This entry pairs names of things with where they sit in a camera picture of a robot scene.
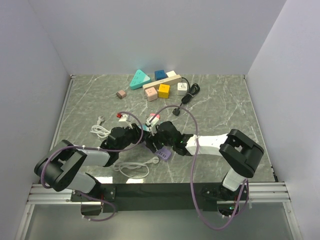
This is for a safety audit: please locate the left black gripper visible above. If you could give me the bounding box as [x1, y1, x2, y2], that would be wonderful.
[117, 123, 150, 153]

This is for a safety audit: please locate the teal power strip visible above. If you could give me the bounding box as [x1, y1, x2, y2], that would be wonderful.
[138, 125, 151, 132]

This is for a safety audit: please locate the purple power strip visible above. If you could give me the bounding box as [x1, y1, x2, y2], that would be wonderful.
[154, 146, 172, 161]

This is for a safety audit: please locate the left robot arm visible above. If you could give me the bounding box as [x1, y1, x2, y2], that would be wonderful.
[34, 123, 149, 201]

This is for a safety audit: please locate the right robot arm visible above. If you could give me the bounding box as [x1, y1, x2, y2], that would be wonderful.
[144, 121, 265, 200]

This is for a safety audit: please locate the pink flat charger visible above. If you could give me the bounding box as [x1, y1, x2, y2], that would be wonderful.
[148, 113, 160, 119]

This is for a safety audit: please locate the pink cube socket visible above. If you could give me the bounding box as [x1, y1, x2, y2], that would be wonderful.
[144, 87, 158, 102]

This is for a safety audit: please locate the brown small charger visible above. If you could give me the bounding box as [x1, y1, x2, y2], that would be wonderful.
[116, 90, 127, 99]

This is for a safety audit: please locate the yellow cube socket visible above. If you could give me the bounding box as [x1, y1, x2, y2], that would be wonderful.
[158, 84, 170, 99]

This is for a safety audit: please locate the teal triangular power socket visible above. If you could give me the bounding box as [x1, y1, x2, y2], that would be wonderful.
[129, 69, 152, 90]

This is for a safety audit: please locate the black base bar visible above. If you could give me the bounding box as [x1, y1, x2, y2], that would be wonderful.
[71, 182, 251, 217]

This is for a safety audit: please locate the dark blue cube socket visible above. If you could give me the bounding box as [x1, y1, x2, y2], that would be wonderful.
[154, 69, 167, 81]

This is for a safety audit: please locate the white cube adapter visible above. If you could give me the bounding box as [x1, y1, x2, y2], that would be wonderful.
[177, 82, 189, 96]

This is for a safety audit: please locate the beige long power strip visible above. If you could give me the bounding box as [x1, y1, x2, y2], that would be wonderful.
[142, 74, 182, 90]

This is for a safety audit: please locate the white cube socket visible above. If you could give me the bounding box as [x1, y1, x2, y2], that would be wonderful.
[165, 70, 177, 78]

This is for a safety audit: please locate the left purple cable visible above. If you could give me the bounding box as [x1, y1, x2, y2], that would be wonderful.
[41, 111, 144, 222]

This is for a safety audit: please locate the purple cable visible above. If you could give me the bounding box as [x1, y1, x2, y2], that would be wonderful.
[41, 111, 144, 222]
[148, 104, 250, 230]

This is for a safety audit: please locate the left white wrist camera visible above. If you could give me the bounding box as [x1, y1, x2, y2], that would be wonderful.
[116, 113, 132, 128]

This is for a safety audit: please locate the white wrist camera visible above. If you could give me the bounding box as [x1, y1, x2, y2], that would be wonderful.
[116, 113, 132, 128]
[145, 116, 160, 133]

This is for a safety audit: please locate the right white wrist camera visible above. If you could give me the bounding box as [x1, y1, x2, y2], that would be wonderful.
[145, 116, 160, 133]

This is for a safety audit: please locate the white cord of teal strip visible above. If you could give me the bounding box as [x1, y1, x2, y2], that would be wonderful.
[90, 115, 113, 139]

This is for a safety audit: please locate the black power cord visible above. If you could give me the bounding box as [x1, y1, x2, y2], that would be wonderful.
[172, 76, 201, 116]

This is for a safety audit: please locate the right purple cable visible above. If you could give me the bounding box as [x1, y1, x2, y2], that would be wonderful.
[148, 104, 250, 230]

